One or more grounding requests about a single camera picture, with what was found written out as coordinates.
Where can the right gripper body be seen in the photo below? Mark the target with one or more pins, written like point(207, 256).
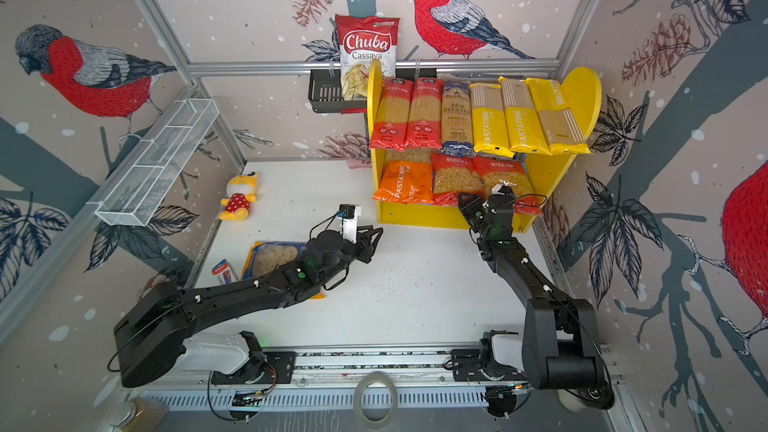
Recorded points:
point(474, 215)

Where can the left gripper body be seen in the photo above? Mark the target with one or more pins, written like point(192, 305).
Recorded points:
point(363, 251)

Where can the red macaroni bag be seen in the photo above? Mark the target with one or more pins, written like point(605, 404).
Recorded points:
point(452, 176)
point(496, 173)

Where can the orange Pastatime macaroni bag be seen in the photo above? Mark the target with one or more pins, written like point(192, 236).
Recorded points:
point(404, 177)

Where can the yellow Pastatime spaghetti bag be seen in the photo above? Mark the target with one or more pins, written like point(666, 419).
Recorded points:
point(490, 134)
point(557, 119)
point(523, 125)

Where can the dark blue spaghetti bag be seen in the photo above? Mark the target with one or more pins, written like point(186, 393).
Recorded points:
point(456, 119)

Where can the blue macaroni bag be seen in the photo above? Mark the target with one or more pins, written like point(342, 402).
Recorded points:
point(264, 257)

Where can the red spaghetti bag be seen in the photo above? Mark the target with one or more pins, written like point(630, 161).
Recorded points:
point(424, 123)
point(391, 120)

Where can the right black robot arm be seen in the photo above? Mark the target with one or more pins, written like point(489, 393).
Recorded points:
point(559, 348)

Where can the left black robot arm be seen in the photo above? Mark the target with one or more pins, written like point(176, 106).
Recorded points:
point(149, 338)

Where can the yellow plush toy red dress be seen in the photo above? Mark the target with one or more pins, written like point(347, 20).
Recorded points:
point(240, 195)

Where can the clear tape roll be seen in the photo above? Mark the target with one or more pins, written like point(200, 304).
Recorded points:
point(375, 401)

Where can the red Chuba cassava chips bag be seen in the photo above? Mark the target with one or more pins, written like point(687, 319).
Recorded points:
point(361, 41)

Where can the glass jar with lid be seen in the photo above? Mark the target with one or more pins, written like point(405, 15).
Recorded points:
point(138, 414)

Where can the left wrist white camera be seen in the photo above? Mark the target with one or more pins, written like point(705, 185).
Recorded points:
point(348, 215)

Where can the black wire wall basket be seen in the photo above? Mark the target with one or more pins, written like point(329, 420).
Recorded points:
point(325, 95)

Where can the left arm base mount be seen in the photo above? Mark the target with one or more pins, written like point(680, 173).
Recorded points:
point(261, 367)

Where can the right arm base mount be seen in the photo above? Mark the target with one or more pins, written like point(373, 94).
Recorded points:
point(497, 358)

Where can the white mesh wall shelf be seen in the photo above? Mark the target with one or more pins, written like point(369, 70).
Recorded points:
point(162, 156)

